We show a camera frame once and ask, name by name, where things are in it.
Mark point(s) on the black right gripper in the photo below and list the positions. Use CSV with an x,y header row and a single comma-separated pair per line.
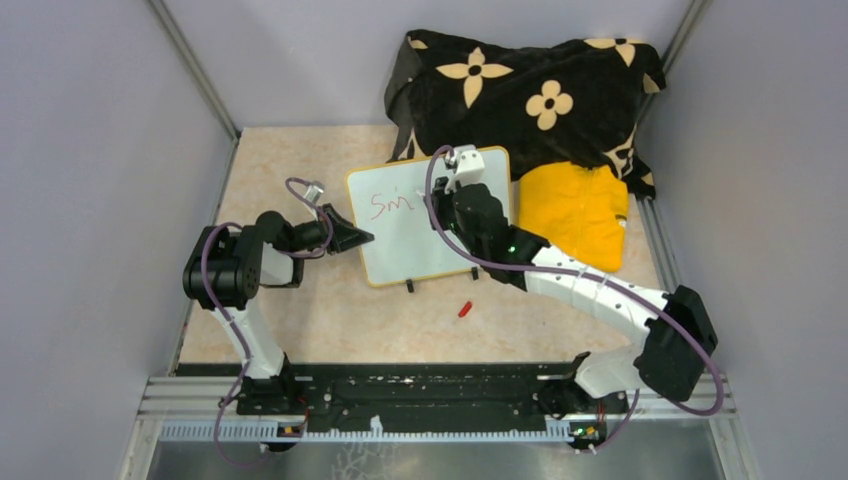
x,y
440,200

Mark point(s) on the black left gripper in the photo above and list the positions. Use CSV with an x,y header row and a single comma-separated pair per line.
x,y
344,233

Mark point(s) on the whiteboard with yellow rim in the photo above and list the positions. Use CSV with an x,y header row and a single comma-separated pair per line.
x,y
384,203

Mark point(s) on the red marker cap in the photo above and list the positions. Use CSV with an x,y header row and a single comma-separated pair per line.
x,y
465,309

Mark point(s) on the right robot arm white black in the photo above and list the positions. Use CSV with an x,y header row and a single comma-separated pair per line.
x,y
534,265

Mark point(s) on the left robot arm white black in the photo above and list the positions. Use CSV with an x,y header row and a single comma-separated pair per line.
x,y
227,268

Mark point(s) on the folded yellow garment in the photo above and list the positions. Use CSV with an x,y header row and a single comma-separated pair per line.
x,y
584,212

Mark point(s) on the black blanket with beige flowers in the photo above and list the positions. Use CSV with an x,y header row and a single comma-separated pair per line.
x,y
576,102

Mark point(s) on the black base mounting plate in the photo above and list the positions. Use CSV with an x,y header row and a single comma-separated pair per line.
x,y
425,398

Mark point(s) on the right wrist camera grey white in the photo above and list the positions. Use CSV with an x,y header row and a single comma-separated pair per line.
x,y
466,166

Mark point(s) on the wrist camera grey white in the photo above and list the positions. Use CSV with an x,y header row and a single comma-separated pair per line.
x,y
466,166
313,192

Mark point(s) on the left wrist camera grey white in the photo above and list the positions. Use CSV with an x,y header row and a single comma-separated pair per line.
x,y
313,192

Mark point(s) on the aluminium side rail right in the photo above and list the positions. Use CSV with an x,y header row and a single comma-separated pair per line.
x,y
669,278

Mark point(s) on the aluminium frame rail front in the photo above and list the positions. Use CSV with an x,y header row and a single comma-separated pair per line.
x,y
187,410

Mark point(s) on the aluminium corner post left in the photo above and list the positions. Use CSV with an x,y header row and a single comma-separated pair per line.
x,y
193,66

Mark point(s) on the aluminium corner post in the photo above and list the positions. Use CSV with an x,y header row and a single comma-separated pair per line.
x,y
193,66
689,22

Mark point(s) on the aluminium corner post right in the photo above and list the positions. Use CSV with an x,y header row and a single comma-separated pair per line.
x,y
689,22

